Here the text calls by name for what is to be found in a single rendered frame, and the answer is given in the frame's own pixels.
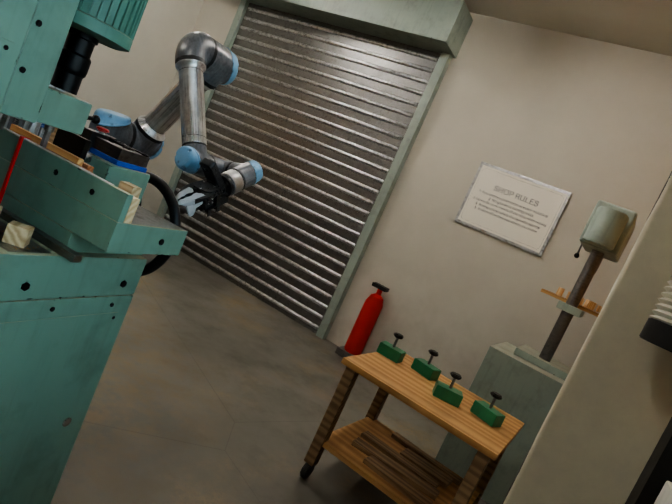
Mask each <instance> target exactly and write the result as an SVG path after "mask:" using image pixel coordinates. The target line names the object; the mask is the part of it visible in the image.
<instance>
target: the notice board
mask: <svg viewBox="0 0 672 504"><path fill-rule="evenodd" d="M571 195H572V193H570V192H567V191H564V190H562V189H559V188H556V187H553V186H550V185H547V184H545V183H542V182H539V181H536V180H533V179H531V178H528V177H525V176H522V175H519V174H517V173H514V172H511V171H508V170H505V169H502V168H500V167H497V166H494V165H491V164H488V163H486V162H483V161H482V162H481V164H480V166H479V168H478V170H477V173H476V175H475V177H474V179H473V181H472V183H471V185H470V188H469V190H468V192H467V194H466V196H465V198H464V200H463V203H462V205H461V207H460V209H459V211H458V213H457V216H456V218H455V220H454V221H456V222H459V223H461V224H463V225H466V226H468V227H471V228H473V229H475V230H478V231H480V232H482V233H485V234H487V235H490V236H492V237H494V238H497V239H499V240H501V241H504V242H506V243H509V244H511V245H513V246H516V247H518V248H520V249H523V250H525V251H527V252H530V253H532V254H535V255H537V256H539V257H541V256H542V254H543V252H544V250H545V248H546V246H547V244H548V242H549V240H550V238H551V236H552V234H553V231H554V229H555V227H556V225H557V223H558V221H559V219H560V217H561V215H562V213H563V211H564V209H565V207H566V205H567V203H568V201H569V199H570V197H571Z"/></svg>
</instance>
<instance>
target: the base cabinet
mask: <svg viewBox="0 0 672 504"><path fill-rule="evenodd" d="M132 298H133V295H132V294H129V295H110V296H91V297H72V298H54V299H35V300H16V301H0V504H51V501H52V499H53V496H54V494H55V491H56V489H57V486H58V484H59V481H60V479H61V476H62V474H63V471H64V469H65V466H66V463H67V461H68V458H69V456H70V453H71V451H72V448H73V446H74V443H75V441H76V438H77V436H78V433H79V431H80V428H81V426H82V423H83V421H84V418H85V416H86V413H87V411H88V408H89V406H90V403H91V401H92V398H93V396H94V393H95V391H96V388H97V386H98V383H99V381H100V378H101V376H102V373H103V371H104V368H105V366H106V363H107V361H108V358H109V355H110V353H111V350H112V348H113V345H114V343H115V340H116V338H117V335H118V333H119V330H120V328H121V325H122V323H123V320H124V318H125V315H126V313H127V310H128V308H129V305H130V303H131V300H132Z"/></svg>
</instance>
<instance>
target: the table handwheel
mask: <svg viewBox="0 0 672 504"><path fill-rule="evenodd" d="M146 173H147V174H149V175H150V179H149V181H148V183H150V184H152V185H153V186H155V187H156V188H157V189H158V190H159V191H160V192H161V194H162V195H163V197H164V198H165V201H166V203H167V206H168V210H169V216H170V222H171V223H173V224H175V225H177V226H179V227H181V215H180V208H179V204H178V201H177V199H176V196H175V194H174V192H173V191H172V189H171V188H170V186H169V185H168V184H167V183H166V182H165V181H164V180H163V179H162V178H160V177H159V176H157V175H155V174H153V173H151V172H147V171H146ZM170 256H171V255H157V256H156V257H155V258H154V259H153V260H152V261H150V262H149V263H147V264H146V265H145V267H144V270H143V272H142V275H141V276H145V275H148V274H150V273H152V272H154V271H156V270H157V269H159V268H160V267H161V266H162V265H164V264H165V262H166V261H167V260H168V259H169V258H170Z"/></svg>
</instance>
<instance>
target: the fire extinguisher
mask: <svg viewBox="0 0 672 504"><path fill-rule="evenodd" d="M372 286H374V287H376V288H378V290H377V292H376V293H373V294H371V295H370V296H369V297H368V298H367V299H366V300H365V302H364V304H363V306H362V309H361V311H360V313H359V315H358V317H357V320H356V322H355V324H354V326H353V328H352V331H351V333H350V335H349V337H348V339H347V342H346V344H345V346H340V347H337V349H336V351H335V353H336V354H338V355H339V356H341V357H349V356H355V355H361V354H362V352H363V349H364V347H365V345H366V343H367V341H368V339H369V336H370V334H371V332H372V330H373V328H374V326H375V323H376V321H377V319H378V317H379V315H380V312H381V310H382V308H383V298H382V296H381V294H382V292H388V291H389V288H387V287H385V286H383V285H381V284H379V283H377V282H373V283H372Z"/></svg>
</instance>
